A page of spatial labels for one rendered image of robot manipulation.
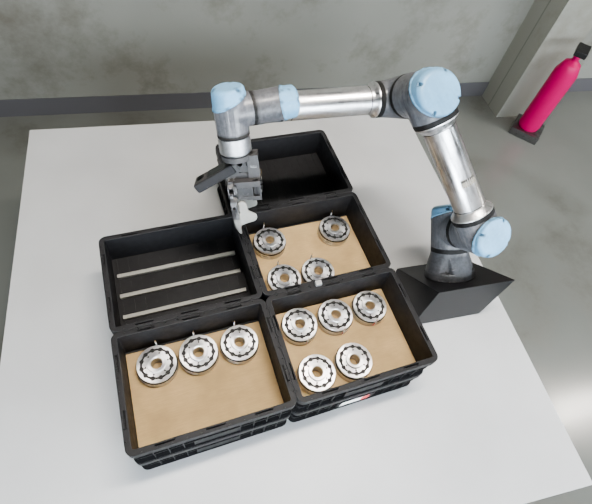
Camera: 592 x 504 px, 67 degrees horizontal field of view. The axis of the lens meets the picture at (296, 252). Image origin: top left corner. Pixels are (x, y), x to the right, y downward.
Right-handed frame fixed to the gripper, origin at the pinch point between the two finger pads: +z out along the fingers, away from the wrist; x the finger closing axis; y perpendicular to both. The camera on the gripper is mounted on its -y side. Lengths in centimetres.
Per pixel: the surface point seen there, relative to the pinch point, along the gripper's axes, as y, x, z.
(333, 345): 23.4, -14.7, 34.5
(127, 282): -34.9, 2.1, 19.2
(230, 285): -5.5, 2.4, 23.8
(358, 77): 69, 211, 31
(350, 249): 33.0, 16.7, 24.9
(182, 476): -19, -41, 51
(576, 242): 188, 110, 106
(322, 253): 23.6, 14.7, 24.1
